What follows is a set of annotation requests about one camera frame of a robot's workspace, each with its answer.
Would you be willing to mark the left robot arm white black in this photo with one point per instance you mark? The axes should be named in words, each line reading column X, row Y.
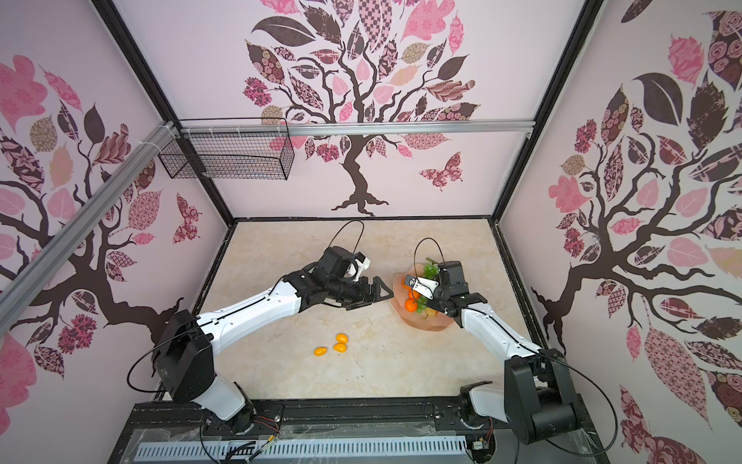
column 185, row 356

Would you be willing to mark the aluminium rail back wall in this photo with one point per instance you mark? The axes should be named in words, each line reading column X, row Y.
column 359, row 129

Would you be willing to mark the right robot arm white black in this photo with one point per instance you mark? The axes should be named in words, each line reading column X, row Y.
column 538, row 400

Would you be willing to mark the green grape bunch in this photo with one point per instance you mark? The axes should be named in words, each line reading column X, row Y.
column 428, row 270

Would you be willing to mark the aluminium rail left wall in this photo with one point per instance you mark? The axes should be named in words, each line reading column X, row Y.
column 21, row 292

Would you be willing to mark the aluminium rail wall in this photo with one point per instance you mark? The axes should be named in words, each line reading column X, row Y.
column 359, row 129
column 21, row 292

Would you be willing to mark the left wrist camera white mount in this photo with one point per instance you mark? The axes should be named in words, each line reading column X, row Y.
column 358, row 265

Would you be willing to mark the white slotted cable duct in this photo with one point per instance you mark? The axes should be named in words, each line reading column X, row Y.
column 299, row 449

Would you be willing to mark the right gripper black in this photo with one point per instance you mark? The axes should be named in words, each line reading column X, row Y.
column 439, row 298

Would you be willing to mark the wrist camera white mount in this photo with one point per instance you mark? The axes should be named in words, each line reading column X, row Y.
column 358, row 265
column 430, row 289

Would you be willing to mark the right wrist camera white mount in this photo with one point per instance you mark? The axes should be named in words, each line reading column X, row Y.
column 430, row 289

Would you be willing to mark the black wire basket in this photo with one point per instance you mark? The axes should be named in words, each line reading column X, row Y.
column 252, row 148

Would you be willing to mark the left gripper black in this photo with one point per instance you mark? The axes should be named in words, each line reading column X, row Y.
column 363, row 298

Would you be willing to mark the pink petal-shaped fruit bowl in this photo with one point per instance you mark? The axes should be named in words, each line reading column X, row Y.
column 422, row 318

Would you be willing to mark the black base frame rail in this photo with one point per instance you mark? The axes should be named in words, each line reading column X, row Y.
column 488, row 440

